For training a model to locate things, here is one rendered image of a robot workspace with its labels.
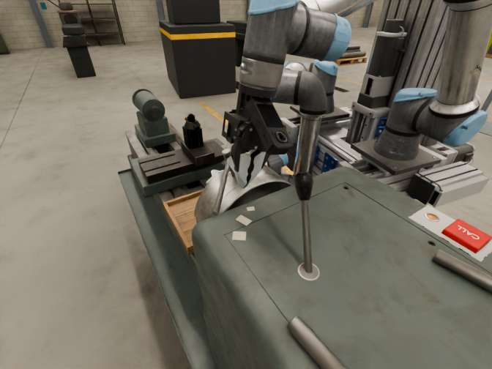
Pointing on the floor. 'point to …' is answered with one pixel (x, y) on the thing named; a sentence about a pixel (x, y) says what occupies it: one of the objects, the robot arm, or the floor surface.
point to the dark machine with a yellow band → (198, 48)
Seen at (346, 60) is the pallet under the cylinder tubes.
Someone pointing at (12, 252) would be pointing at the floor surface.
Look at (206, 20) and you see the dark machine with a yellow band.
